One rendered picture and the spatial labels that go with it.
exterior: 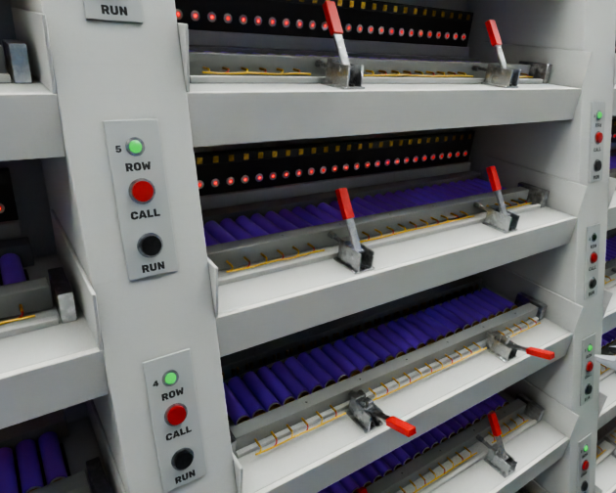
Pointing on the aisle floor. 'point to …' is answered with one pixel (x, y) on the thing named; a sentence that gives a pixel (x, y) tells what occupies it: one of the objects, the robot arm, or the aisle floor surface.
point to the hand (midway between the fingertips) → (615, 360)
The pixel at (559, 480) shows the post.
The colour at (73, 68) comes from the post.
